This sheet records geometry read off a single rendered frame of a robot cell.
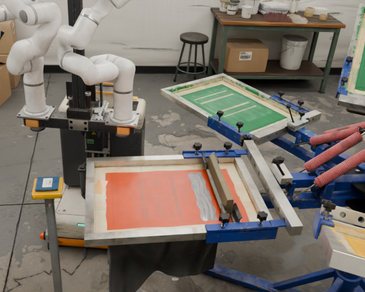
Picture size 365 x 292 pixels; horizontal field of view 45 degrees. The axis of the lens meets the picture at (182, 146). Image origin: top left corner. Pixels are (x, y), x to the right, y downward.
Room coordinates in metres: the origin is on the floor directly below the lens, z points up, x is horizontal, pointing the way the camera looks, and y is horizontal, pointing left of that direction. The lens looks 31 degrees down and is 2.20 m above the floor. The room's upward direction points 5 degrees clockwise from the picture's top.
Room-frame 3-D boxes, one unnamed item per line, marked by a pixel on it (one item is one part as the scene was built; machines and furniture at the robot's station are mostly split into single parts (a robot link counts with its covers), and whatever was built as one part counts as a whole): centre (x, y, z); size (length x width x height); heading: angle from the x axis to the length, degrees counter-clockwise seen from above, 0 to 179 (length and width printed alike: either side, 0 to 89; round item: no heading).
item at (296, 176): (1.75, -0.53, 1.02); 0.17 x 0.06 x 0.05; 102
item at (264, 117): (2.52, -0.40, 1.05); 1.08 x 0.61 x 0.23; 42
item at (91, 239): (1.63, 0.02, 0.97); 0.79 x 0.58 x 0.04; 102
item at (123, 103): (2.02, 0.32, 1.21); 0.16 x 0.13 x 0.15; 1
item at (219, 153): (1.95, -0.15, 0.98); 0.30 x 0.05 x 0.07; 102
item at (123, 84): (2.01, 0.32, 1.37); 0.13 x 0.10 x 0.16; 59
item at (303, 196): (1.72, -0.40, 0.89); 1.24 x 0.06 x 0.06; 102
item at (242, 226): (1.41, -0.27, 0.98); 0.30 x 0.05 x 0.07; 102
